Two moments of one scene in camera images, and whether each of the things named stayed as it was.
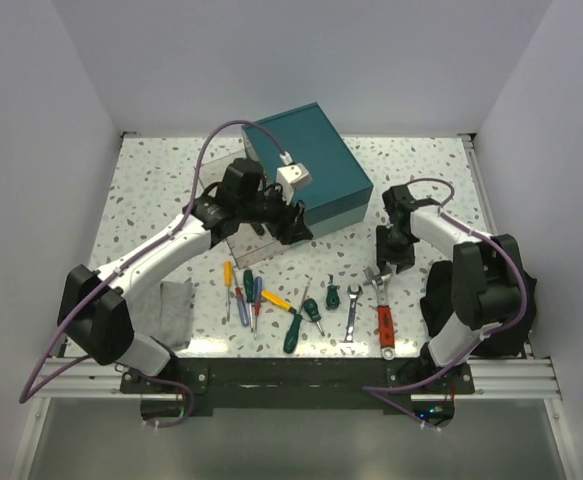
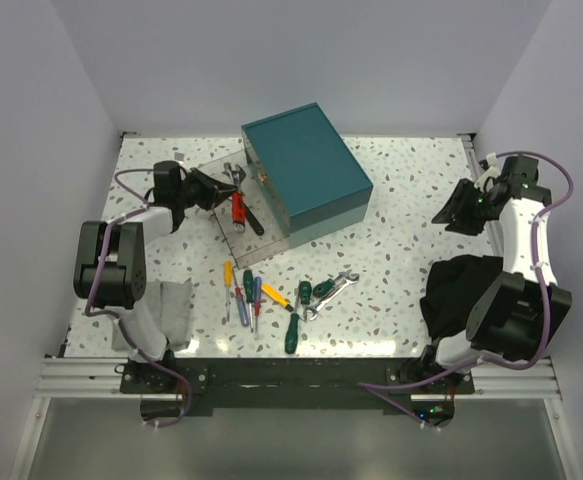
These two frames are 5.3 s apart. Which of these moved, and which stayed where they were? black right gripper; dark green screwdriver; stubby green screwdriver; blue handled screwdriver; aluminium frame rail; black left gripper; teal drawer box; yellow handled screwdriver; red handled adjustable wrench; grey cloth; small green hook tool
Moved: small green hook tool; stubby green screwdriver; red handled adjustable wrench; black left gripper; black right gripper
Stayed: teal drawer box; grey cloth; yellow handled screwdriver; blue handled screwdriver; aluminium frame rail; dark green screwdriver
